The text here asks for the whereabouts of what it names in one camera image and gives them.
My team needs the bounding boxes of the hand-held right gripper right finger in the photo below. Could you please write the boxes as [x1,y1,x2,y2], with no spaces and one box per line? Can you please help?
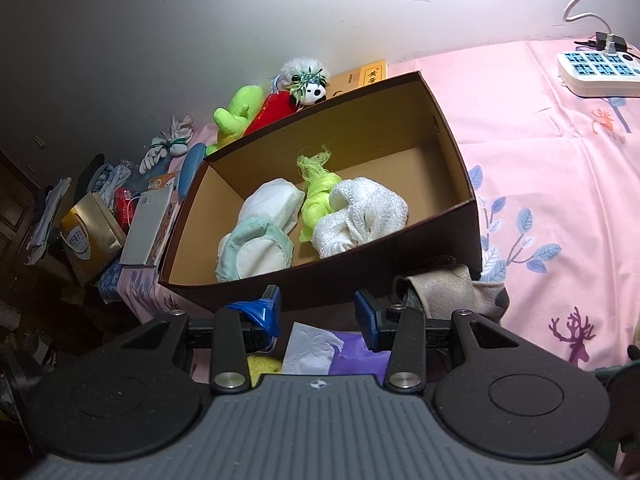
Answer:
[354,290,531,392]

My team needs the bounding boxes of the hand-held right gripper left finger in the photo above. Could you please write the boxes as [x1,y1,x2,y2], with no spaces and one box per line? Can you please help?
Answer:
[117,285,282,394]

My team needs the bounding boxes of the yellow sponge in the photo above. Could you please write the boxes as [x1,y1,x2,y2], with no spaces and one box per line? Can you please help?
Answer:
[247,352,287,377]

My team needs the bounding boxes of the mint green cloth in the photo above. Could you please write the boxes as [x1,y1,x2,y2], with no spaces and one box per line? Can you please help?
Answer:
[216,217,295,283]

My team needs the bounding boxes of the white terry towel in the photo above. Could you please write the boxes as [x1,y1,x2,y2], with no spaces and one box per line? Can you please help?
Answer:
[311,176,408,260]

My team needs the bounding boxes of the white soft pad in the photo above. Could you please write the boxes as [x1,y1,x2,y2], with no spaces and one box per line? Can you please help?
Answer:
[237,178,306,236]

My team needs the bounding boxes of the neon yellow mesh cloth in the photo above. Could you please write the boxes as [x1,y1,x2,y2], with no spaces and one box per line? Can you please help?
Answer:
[296,145,343,243]

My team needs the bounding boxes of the brown cardboard box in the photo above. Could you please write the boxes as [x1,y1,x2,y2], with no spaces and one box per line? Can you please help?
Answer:
[157,71,483,311]

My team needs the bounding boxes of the white tissue paper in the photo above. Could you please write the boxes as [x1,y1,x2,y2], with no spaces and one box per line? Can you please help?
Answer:
[282,322,346,376]

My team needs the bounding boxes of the grey beige cloth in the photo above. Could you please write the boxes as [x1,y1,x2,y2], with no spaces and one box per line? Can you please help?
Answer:
[392,262,511,323]

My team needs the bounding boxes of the grey flat box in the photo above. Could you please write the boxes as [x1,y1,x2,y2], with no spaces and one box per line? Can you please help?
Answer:
[119,189,173,267]

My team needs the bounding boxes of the blue patterned cloth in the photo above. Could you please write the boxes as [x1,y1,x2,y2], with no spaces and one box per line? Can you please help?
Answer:
[97,262,123,303]

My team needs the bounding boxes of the blue glasses case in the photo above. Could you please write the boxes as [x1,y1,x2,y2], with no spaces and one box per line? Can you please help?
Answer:
[179,142,208,203]

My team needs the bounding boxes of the orange book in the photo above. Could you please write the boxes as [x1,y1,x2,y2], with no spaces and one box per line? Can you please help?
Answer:
[147,172,182,266]

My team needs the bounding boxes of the red packet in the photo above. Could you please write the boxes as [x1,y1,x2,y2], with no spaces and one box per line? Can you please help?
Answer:
[114,187,138,226]

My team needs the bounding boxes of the gold gift bag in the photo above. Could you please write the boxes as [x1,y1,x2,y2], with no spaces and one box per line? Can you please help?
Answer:
[60,191,127,287]

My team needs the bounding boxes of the blue striped cloth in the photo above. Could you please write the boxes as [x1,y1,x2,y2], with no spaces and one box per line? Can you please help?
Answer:
[90,162,132,201]

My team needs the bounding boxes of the lime green plush toy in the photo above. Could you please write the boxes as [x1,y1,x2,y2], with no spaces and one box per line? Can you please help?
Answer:
[206,85,265,156]

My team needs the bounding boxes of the red plush toy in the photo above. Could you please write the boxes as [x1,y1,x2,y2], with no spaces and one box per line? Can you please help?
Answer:
[243,91,301,136]

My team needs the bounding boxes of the dark green object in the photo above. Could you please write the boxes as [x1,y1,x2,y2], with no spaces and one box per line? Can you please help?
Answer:
[75,154,106,196]

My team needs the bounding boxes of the panda plush toy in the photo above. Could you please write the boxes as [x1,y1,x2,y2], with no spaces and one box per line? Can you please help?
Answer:
[272,57,333,106]

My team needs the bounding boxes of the pink printed bed sheet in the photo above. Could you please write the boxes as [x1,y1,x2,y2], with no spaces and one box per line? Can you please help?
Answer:
[120,37,640,377]

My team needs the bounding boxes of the stack of papers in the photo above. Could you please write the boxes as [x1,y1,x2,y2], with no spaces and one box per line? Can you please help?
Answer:
[27,177,73,263]

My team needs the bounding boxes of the yellow printed box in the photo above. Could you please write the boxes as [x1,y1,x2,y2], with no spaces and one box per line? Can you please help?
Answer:
[325,60,390,98]

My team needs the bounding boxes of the dark phone stand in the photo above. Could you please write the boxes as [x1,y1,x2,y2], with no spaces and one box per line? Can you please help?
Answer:
[597,342,640,476]

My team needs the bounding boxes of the dark wooden cabinet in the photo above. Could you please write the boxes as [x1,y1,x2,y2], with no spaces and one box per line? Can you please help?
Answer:
[0,150,42,271]

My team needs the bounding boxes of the white power strip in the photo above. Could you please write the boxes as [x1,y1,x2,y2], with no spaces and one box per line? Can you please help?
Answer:
[557,49,640,98]

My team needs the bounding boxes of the black power adapter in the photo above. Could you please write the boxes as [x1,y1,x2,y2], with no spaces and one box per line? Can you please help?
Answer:
[575,31,629,53]

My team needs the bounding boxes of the white power cable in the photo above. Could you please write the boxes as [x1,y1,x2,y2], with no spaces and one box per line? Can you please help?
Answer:
[564,0,617,56]

